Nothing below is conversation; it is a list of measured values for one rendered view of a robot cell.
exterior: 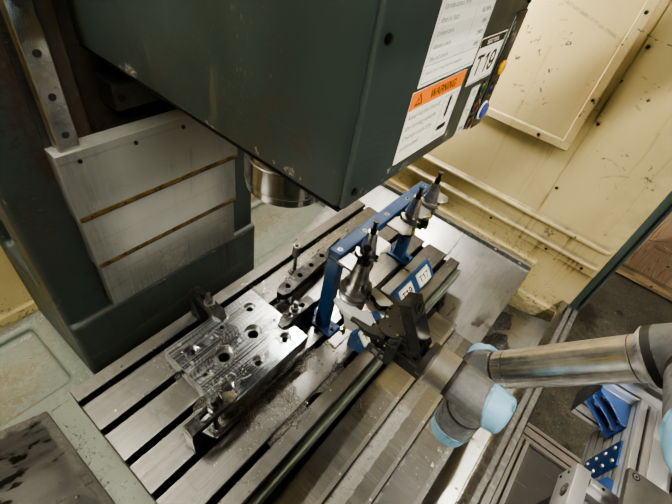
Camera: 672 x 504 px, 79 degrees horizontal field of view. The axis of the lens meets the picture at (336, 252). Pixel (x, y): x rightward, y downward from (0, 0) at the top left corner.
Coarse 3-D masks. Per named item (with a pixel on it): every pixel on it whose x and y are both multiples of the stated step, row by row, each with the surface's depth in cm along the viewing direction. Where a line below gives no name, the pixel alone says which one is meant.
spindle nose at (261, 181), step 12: (252, 168) 68; (264, 168) 66; (252, 180) 70; (264, 180) 68; (276, 180) 67; (252, 192) 72; (264, 192) 69; (276, 192) 69; (288, 192) 68; (300, 192) 69; (276, 204) 71; (288, 204) 71; (300, 204) 71; (312, 204) 73
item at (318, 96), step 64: (128, 0) 60; (192, 0) 51; (256, 0) 45; (320, 0) 40; (384, 0) 36; (512, 0) 59; (128, 64) 68; (192, 64) 57; (256, 64) 49; (320, 64) 43; (384, 64) 42; (256, 128) 55; (320, 128) 48; (384, 128) 50; (448, 128) 68; (320, 192) 53
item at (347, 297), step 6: (342, 282) 78; (342, 288) 77; (372, 288) 78; (342, 294) 77; (348, 294) 76; (354, 294) 77; (366, 294) 78; (342, 300) 78; (348, 300) 78; (354, 300) 76; (360, 300) 77; (354, 306) 78
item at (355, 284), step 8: (360, 264) 73; (368, 264) 73; (352, 272) 75; (360, 272) 73; (368, 272) 74; (352, 280) 75; (360, 280) 75; (368, 280) 76; (352, 288) 76; (360, 288) 76
